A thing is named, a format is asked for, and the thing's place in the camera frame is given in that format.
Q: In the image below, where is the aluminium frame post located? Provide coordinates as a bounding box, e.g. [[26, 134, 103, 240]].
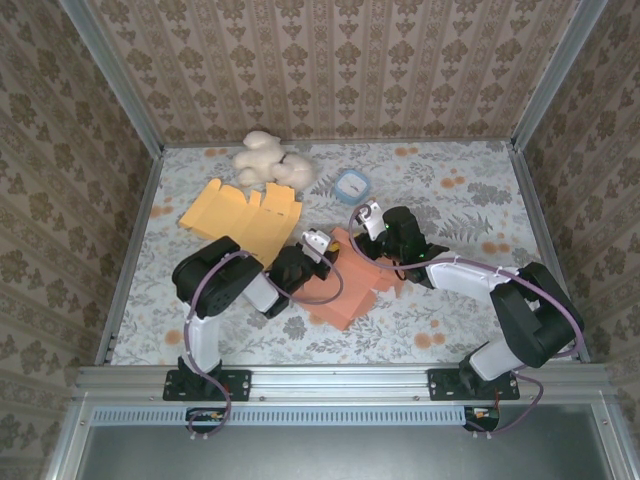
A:
[[510, 0, 610, 152], [58, 0, 166, 157]]

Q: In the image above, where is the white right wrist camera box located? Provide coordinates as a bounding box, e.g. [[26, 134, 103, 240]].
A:
[[358, 200, 387, 237]]

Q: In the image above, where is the aluminium side rail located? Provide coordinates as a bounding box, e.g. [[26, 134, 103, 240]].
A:
[[102, 149, 167, 367], [508, 144, 592, 364]]

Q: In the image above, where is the white plush toy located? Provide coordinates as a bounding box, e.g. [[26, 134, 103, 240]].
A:
[[233, 130, 317, 190]]

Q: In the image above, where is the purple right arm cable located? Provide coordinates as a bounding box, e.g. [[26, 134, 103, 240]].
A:
[[347, 201, 587, 437]]

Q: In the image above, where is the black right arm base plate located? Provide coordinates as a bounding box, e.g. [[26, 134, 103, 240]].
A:
[[428, 368, 522, 403]]

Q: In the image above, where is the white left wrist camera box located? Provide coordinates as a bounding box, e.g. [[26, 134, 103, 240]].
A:
[[301, 228, 335, 252]]

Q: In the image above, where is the grey metal sheet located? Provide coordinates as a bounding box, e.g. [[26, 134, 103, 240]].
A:
[[74, 423, 617, 480]]

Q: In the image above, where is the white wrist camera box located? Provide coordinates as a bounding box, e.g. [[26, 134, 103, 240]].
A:
[[301, 228, 335, 252], [358, 200, 387, 237]]

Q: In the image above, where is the yellow paper box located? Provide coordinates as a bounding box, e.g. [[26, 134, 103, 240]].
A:
[[178, 179, 305, 274]]

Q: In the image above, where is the aluminium frame rail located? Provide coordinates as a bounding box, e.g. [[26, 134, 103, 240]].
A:
[[73, 363, 610, 402]]

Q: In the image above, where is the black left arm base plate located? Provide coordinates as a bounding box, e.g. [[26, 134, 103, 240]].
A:
[[163, 368, 253, 403]]

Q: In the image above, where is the pink paper box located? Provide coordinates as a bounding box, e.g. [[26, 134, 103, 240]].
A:
[[303, 225, 407, 332]]

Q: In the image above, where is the grey slotted cable duct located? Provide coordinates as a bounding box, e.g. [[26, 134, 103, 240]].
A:
[[92, 405, 467, 427]]

